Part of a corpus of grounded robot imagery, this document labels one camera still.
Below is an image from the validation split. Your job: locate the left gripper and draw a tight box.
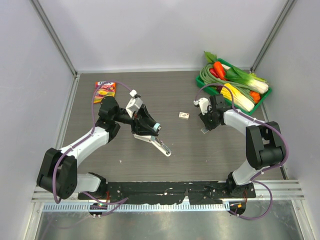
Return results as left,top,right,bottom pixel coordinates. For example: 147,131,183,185
112,104,161,136

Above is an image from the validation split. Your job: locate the staple box tray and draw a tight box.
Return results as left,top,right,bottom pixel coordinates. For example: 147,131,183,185
200,127,209,134

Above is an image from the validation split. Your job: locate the blue white stapler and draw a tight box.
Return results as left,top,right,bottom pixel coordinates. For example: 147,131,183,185
133,122,172,157

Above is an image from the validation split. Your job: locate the white staple box sleeve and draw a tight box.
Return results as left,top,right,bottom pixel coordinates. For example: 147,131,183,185
178,112,190,120

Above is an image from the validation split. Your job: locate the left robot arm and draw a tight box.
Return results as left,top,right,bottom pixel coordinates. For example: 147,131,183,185
36,96,161,203

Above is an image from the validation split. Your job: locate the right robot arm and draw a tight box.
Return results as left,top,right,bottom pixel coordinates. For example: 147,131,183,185
193,94,287,198

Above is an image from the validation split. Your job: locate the green plastic tray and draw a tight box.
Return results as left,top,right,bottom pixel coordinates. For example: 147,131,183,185
195,58,272,115

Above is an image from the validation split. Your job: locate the napa cabbage toy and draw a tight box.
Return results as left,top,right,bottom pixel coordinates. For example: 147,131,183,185
220,83,255,112

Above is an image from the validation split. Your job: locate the green long beans bundle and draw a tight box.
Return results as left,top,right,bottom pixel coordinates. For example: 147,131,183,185
199,63,253,101

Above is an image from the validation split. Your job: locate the small orange tomato toy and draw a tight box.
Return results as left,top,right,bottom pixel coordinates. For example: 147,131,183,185
250,91,261,104

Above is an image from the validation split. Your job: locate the red pepper toy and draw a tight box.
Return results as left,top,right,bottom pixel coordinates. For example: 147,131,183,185
209,68,220,79

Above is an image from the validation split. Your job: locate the orange carrot toy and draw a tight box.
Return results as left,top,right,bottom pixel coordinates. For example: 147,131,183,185
213,61,226,80

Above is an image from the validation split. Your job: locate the candy bag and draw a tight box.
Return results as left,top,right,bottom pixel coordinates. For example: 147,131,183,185
93,81,117,104

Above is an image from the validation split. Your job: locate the bok choy toy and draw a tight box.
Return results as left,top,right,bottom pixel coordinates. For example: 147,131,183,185
225,66,269,94

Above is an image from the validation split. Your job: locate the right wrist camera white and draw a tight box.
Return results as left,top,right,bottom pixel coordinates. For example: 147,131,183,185
193,97,212,116

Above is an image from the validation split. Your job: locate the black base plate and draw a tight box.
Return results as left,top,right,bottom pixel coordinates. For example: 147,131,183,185
89,181,256,205

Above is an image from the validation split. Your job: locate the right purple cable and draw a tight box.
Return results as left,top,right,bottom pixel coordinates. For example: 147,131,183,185
194,83,291,221

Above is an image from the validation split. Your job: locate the purple cable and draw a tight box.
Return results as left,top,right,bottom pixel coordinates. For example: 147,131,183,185
194,83,291,221
52,80,140,218

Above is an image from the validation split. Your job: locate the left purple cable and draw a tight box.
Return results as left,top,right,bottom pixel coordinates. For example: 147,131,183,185
52,80,140,218

